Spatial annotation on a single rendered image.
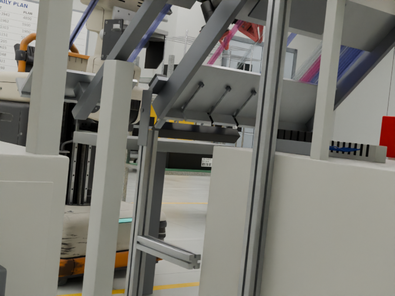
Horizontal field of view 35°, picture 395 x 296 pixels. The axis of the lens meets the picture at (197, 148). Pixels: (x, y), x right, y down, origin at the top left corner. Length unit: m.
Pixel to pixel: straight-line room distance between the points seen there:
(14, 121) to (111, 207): 1.07
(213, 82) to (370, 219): 0.80
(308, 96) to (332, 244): 0.93
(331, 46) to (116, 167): 0.65
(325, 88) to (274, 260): 0.42
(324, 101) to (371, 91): 10.95
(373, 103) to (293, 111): 10.08
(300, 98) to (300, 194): 0.82
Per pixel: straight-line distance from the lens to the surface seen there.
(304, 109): 2.31
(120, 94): 1.69
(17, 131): 2.67
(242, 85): 2.03
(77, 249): 2.46
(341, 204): 1.40
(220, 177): 1.68
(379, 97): 12.28
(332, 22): 1.48
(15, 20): 8.87
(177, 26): 9.55
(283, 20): 1.55
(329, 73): 1.46
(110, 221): 1.72
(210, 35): 1.77
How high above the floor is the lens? 0.67
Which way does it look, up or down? 2 degrees down
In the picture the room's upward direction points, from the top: 6 degrees clockwise
